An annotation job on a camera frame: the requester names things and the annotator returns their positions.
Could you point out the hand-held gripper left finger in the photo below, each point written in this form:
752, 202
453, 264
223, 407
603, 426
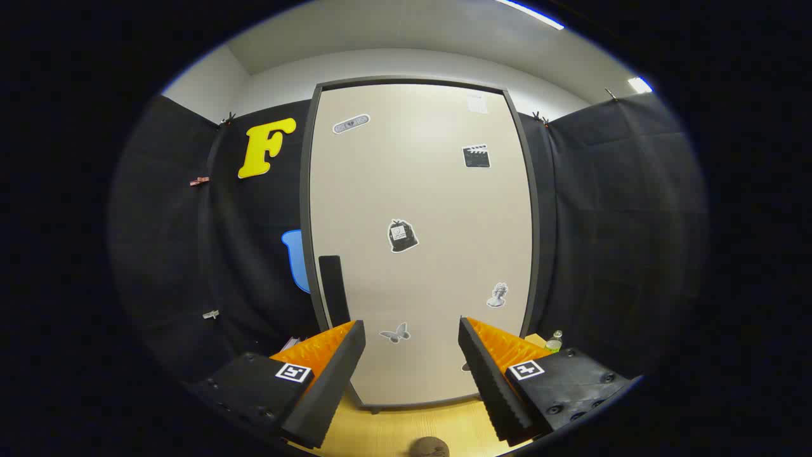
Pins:
330, 387

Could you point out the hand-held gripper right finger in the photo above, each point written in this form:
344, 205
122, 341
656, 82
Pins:
495, 387

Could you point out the beige shoe cabinet door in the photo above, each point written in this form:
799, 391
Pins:
419, 190

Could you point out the green label plastic bottle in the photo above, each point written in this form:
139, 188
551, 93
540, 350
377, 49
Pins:
555, 343

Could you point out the black backdrop cloth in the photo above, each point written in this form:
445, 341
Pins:
602, 222

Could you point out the red clip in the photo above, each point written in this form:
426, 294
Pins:
199, 181

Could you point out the ceiling light panel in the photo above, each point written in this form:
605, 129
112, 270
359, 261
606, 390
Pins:
639, 84

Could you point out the ceiling light strip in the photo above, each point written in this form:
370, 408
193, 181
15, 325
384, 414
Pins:
539, 18

